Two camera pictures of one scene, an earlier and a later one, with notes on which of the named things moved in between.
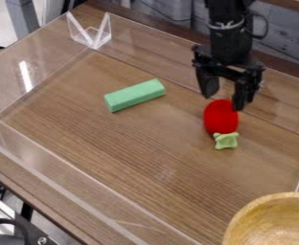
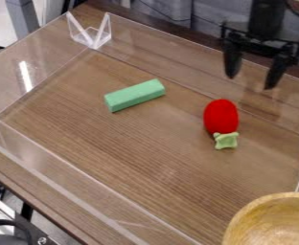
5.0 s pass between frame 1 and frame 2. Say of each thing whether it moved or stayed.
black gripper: moved
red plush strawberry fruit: stayed
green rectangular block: stayed
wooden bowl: stayed
